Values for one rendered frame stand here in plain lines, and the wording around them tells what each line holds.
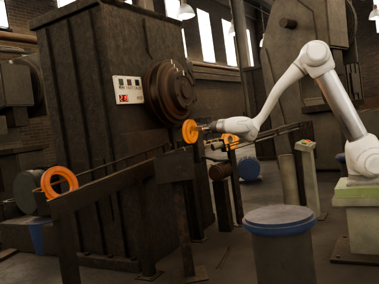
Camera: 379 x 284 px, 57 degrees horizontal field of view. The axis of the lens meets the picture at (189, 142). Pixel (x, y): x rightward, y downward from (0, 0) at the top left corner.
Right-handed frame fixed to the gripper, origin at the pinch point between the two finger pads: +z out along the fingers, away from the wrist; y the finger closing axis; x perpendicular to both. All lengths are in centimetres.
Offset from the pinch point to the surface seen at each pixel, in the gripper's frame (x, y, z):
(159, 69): 41.3, 3.5, 21.8
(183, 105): 15.7, 13.3, 12.0
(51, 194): -20, -92, 23
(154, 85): 30.5, -1.8, 23.6
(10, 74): 102, 162, 427
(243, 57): 166, 871, 296
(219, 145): -17, 54, 7
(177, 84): 30.6, 12.4, 13.7
